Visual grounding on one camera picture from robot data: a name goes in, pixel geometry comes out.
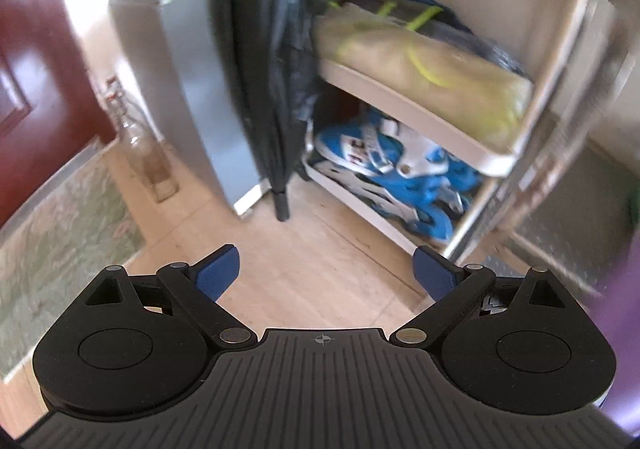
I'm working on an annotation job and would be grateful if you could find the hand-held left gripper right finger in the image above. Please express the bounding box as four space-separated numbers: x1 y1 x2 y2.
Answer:
390 245 576 347

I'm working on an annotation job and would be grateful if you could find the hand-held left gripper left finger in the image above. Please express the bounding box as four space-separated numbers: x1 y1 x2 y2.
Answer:
85 244 258 347

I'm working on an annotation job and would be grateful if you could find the metal shoe rack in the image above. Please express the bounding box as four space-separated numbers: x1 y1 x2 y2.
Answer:
495 0 640 300

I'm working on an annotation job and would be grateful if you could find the purple slipper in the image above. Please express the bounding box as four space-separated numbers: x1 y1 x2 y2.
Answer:
595 209 640 435

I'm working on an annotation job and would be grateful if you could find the blue white roller skate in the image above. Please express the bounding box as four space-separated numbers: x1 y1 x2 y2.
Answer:
307 109 483 192
312 159 473 245

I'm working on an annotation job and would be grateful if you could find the clear glass bottle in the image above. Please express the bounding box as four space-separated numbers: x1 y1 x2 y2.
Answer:
102 76 181 204

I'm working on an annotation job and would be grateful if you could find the green patterned doormat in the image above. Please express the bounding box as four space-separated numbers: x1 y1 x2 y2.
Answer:
0 139 146 380

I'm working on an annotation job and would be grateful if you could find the grey metal cabinet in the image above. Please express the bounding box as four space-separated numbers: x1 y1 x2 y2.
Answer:
107 0 273 220

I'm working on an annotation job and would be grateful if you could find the white shelf rack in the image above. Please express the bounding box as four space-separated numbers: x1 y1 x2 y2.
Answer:
302 0 621 265

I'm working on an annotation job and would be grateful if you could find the black folded umbrella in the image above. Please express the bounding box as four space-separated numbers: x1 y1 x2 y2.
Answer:
212 0 323 222

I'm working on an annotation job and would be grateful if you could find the dark red door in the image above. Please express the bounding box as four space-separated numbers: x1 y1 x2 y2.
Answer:
0 0 118 230

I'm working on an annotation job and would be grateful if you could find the beige bag yellow-green cord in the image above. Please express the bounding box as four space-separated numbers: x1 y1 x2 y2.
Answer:
312 2 533 152

